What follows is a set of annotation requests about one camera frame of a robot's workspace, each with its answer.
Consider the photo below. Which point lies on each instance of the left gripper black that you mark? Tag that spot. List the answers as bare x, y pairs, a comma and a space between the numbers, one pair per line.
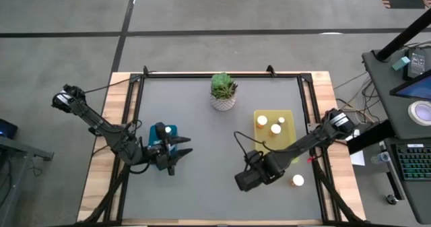
160, 154

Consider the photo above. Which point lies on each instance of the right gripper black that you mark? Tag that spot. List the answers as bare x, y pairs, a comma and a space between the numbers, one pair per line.
249, 180

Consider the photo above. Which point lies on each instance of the small teal pill vial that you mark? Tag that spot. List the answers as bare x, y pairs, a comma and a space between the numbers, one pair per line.
167, 129

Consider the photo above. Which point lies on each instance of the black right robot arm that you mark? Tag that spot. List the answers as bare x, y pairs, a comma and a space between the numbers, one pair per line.
303, 143

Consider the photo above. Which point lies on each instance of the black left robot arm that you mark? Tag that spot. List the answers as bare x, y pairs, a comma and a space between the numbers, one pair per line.
101, 126

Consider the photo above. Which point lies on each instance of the blue plastic bin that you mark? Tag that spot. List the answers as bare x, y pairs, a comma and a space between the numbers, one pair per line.
152, 136

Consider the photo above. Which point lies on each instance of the yellow plastic bin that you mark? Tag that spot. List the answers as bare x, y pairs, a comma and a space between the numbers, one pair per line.
289, 126

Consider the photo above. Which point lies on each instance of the grey table mat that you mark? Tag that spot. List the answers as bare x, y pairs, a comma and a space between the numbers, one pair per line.
202, 193

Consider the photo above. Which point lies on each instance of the white triangle-patterned plant pot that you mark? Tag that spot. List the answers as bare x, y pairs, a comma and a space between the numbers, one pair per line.
223, 105

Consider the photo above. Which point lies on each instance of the green succulent plant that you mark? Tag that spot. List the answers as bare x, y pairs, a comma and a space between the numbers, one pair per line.
222, 85

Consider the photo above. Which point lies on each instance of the white paper sheet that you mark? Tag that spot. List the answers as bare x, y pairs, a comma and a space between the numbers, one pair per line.
357, 158

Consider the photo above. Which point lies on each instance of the black cart base bar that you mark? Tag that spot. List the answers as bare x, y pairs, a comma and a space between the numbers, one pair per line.
370, 136

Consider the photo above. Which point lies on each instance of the small clear container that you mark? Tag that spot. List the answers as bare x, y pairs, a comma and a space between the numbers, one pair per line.
380, 158

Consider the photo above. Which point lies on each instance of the black caster wheel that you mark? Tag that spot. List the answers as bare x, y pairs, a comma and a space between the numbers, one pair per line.
392, 199

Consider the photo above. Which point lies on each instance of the dark grey cart top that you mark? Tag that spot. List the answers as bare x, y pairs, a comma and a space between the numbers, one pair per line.
380, 95

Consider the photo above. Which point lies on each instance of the backlit computer keyboard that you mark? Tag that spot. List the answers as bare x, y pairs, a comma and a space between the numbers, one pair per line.
415, 163

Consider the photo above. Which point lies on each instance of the dark grey keyboard desk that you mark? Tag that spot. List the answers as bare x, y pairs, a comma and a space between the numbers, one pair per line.
417, 200

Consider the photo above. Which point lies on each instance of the black device with blue light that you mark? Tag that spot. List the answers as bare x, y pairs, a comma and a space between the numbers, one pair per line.
8, 129

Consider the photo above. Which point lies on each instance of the monitor with blue screen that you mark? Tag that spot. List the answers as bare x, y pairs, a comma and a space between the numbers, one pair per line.
417, 90

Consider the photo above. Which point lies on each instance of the small teal box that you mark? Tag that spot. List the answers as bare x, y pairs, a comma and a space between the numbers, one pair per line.
400, 63

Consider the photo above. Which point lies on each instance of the black slanted pole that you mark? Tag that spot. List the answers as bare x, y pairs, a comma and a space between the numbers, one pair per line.
404, 35

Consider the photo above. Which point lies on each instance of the black aluminium table frame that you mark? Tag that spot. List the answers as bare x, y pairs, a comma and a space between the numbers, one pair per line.
188, 75

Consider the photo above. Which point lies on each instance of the grey metal desk frame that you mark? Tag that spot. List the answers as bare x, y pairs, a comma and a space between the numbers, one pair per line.
20, 149

